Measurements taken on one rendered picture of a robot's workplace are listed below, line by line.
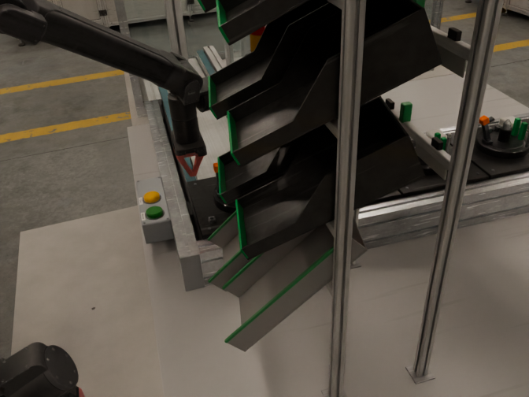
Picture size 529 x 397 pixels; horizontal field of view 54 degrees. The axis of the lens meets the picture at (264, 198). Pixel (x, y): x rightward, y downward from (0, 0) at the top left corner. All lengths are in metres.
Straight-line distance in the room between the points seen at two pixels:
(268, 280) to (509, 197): 0.74
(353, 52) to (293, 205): 0.30
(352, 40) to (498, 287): 0.81
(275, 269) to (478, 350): 0.44
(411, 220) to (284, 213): 0.56
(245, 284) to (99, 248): 0.53
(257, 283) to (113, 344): 0.35
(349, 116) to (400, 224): 0.70
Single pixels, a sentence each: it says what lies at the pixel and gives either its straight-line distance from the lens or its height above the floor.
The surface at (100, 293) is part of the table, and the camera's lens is 1.27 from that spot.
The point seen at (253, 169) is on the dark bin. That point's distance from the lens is 0.92.
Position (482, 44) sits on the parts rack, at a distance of 0.69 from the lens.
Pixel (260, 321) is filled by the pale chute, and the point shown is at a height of 1.06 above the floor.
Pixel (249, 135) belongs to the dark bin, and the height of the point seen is 1.36.
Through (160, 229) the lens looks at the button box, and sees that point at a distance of 1.28.
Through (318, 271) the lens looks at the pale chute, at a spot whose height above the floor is 1.15.
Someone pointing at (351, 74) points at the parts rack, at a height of 1.47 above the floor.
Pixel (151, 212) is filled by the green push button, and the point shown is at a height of 0.97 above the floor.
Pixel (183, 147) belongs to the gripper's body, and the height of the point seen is 1.16.
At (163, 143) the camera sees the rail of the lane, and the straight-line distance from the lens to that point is 1.60.
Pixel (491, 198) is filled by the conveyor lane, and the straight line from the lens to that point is 1.42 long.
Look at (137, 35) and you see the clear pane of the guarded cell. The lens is 2.47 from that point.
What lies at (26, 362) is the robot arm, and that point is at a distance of 0.67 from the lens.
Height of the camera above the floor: 1.69
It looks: 34 degrees down
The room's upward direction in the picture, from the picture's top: 3 degrees counter-clockwise
